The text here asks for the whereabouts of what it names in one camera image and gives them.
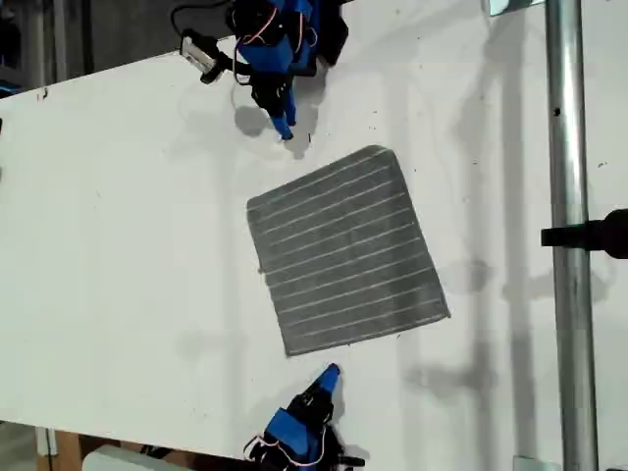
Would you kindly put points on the grey striped towel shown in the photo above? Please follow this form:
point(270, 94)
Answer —
point(343, 250)

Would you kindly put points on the white box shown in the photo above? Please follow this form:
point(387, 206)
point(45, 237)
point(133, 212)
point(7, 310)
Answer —
point(122, 461)

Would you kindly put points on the wooden table leg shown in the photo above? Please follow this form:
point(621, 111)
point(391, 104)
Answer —
point(68, 451)

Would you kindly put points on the black clamp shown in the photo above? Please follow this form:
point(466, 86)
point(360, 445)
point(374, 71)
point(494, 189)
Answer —
point(608, 235)

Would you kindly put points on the short black camera stalk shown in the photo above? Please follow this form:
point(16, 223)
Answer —
point(353, 461)
point(221, 68)

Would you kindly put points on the black camera box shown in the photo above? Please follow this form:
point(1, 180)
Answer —
point(198, 51)

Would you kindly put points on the steel post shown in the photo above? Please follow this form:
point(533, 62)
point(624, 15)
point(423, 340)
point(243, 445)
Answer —
point(569, 147)

